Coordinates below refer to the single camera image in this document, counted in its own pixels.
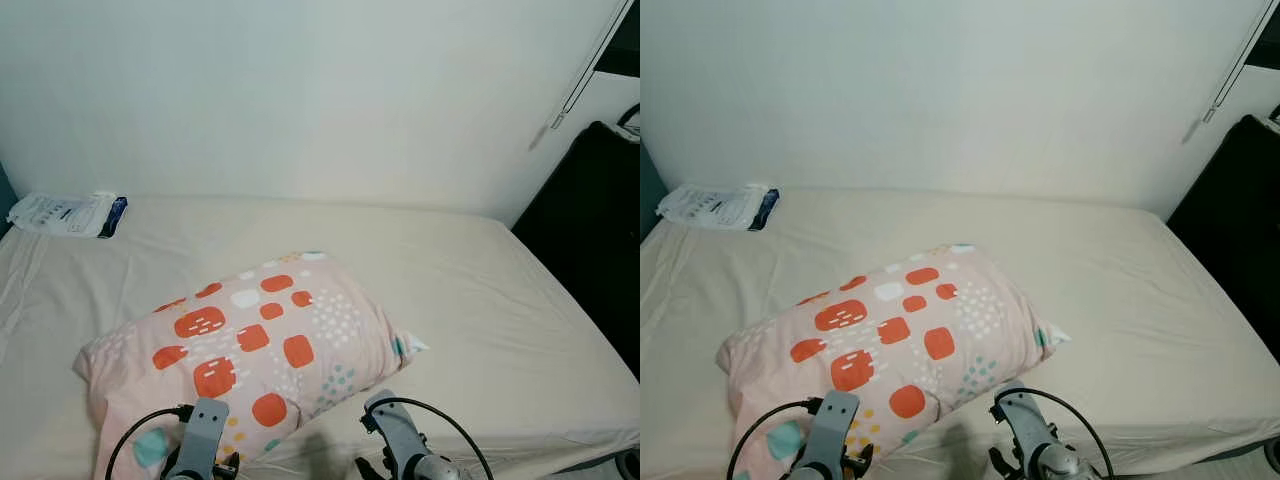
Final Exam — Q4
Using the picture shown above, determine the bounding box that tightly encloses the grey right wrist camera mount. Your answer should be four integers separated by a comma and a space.
365, 392, 426, 471
993, 380, 1051, 466

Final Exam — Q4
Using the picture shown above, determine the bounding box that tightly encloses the white plastic package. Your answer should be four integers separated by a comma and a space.
5, 190, 129, 239
657, 183, 781, 232

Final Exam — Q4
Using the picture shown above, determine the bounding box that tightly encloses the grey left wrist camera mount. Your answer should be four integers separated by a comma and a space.
165, 397, 229, 480
795, 390, 861, 480

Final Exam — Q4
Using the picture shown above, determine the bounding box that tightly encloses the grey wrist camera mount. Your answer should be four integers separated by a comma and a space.
795, 390, 861, 480
993, 380, 1051, 466
165, 397, 229, 480
365, 392, 426, 471

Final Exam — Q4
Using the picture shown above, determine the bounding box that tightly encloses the white blind wand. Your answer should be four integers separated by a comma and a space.
1203, 0, 1279, 124
550, 0, 636, 131

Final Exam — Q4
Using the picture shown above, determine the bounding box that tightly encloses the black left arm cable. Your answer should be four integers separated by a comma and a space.
105, 404, 196, 480
727, 397, 823, 480

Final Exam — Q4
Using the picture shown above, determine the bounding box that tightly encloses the beige mattress bed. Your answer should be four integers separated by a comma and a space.
640, 185, 1280, 480
0, 193, 640, 480

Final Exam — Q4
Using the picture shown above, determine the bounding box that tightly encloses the pink patterned pillow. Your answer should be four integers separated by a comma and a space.
715, 243, 1071, 480
73, 250, 431, 480

